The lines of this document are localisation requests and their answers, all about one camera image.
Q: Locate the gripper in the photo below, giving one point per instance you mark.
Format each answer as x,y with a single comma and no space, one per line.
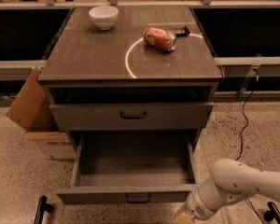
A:
196,207

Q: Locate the grey drawer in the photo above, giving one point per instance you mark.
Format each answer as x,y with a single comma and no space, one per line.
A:
141,116
131,167

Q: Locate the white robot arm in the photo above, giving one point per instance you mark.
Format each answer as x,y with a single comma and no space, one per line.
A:
230,182

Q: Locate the grey top drawer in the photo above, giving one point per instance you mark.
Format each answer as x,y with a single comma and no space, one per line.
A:
141,116

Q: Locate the grey drawer cabinet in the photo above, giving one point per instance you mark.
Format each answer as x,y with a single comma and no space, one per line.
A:
89,66

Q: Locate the orange soda can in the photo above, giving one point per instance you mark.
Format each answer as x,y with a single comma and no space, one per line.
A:
159,38

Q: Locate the cardboard box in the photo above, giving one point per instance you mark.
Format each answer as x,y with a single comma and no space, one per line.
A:
30,110

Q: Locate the white ceramic bowl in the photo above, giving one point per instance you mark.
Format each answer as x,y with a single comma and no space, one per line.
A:
104,17

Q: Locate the black right base handle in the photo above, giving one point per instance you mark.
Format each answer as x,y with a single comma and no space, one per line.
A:
272,213

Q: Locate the black base handle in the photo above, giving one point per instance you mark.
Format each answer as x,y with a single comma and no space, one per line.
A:
272,213
42,208

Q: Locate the black left base handle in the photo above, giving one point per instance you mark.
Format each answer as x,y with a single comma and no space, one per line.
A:
42,208

